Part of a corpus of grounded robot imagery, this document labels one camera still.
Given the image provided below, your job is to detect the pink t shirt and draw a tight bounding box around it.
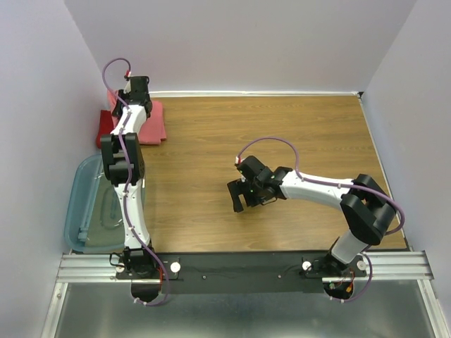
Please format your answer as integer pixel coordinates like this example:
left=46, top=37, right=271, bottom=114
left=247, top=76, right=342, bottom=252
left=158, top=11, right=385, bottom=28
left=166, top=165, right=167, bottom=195
left=106, top=88, right=168, bottom=146

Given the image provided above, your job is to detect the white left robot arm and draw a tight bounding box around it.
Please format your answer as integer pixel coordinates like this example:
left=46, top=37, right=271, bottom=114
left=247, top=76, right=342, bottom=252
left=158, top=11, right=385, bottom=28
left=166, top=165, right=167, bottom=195
left=100, top=75, right=157, bottom=279

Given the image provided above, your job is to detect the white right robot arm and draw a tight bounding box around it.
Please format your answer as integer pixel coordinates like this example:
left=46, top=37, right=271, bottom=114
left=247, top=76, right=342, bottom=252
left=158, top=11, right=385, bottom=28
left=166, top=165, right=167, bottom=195
left=227, top=156, right=397, bottom=277

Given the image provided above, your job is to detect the folded red t shirt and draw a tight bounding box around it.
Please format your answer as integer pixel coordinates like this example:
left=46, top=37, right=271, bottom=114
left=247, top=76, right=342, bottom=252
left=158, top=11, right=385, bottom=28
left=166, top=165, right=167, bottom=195
left=95, top=110, right=118, bottom=149

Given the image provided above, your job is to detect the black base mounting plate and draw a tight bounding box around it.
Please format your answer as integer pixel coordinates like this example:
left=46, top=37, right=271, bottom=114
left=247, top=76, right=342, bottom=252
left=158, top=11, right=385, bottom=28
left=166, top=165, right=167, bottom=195
left=109, top=249, right=367, bottom=304

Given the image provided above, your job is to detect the clear blue plastic bin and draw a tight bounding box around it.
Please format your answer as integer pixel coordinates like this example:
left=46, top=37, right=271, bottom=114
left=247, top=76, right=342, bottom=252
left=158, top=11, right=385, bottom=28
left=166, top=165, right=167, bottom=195
left=63, top=154, right=124, bottom=254

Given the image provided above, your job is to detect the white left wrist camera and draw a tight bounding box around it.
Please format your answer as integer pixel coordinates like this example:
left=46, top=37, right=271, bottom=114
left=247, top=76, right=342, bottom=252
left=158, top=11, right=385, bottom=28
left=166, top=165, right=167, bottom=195
left=123, top=70, right=132, bottom=93

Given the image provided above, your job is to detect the aluminium frame rail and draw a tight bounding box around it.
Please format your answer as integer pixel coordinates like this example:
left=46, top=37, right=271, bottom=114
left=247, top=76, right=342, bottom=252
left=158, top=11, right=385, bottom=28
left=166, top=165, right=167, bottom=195
left=41, top=251, right=447, bottom=337

